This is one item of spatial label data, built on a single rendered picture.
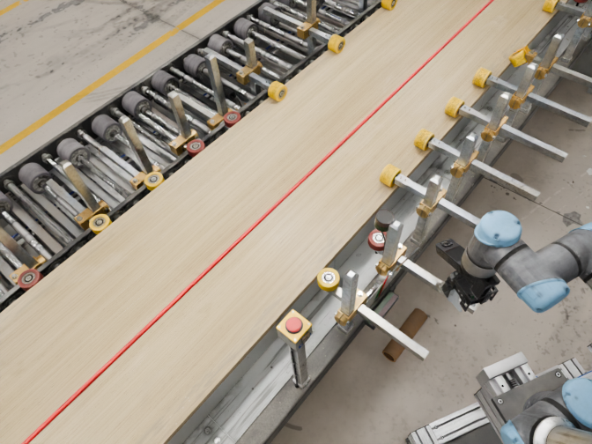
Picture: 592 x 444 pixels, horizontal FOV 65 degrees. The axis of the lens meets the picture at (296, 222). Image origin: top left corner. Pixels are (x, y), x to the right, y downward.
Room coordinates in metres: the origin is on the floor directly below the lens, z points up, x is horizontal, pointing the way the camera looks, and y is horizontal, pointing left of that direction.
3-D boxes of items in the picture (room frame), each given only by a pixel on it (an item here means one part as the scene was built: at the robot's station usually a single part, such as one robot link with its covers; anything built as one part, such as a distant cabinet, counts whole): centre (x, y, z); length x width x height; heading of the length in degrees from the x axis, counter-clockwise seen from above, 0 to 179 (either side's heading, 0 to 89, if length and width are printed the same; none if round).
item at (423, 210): (1.03, -0.52, 0.95); 0.13 x 0.06 x 0.05; 135
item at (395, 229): (0.84, -0.33, 0.87); 0.03 x 0.03 x 0.48; 45
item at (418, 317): (0.85, -0.52, 0.04); 0.30 x 0.08 x 0.08; 135
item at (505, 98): (1.37, -0.86, 0.91); 0.03 x 0.03 x 0.48; 45
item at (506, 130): (1.37, -0.92, 0.95); 0.50 x 0.04 x 0.04; 45
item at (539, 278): (0.37, -0.44, 1.61); 0.11 x 0.11 x 0.08; 25
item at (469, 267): (0.46, -0.38, 1.54); 0.08 x 0.08 x 0.05
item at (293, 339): (0.47, 0.03, 1.18); 0.07 x 0.07 x 0.08; 45
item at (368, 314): (0.63, -0.24, 0.84); 0.43 x 0.03 x 0.04; 45
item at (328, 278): (0.77, -0.10, 0.85); 0.08 x 0.08 x 0.11
